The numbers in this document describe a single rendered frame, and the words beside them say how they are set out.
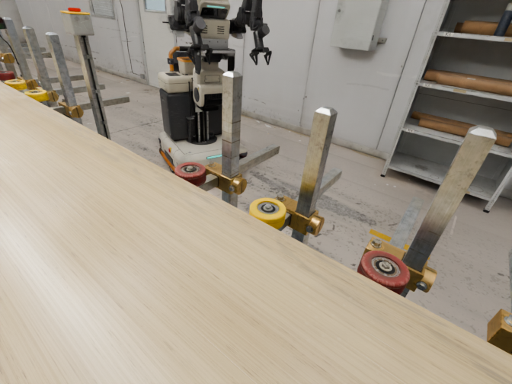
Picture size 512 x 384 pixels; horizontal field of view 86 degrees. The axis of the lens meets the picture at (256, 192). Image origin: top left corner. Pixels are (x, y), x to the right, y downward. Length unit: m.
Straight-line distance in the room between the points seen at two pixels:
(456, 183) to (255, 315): 0.38
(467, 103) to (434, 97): 0.26
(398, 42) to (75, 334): 3.17
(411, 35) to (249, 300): 3.00
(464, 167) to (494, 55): 2.64
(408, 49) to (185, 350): 3.09
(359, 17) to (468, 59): 1.00
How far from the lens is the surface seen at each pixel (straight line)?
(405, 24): 3.23
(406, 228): 0.77
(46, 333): 0.47
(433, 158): 3.33
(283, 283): 0.46
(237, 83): 0.70
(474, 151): 0.53
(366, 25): 3.09
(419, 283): 0.66
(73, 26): 1.27
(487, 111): 3.20
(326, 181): 0.86
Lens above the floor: 1.25
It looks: 33 degrees down
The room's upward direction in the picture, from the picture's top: 5 degrees clockwise
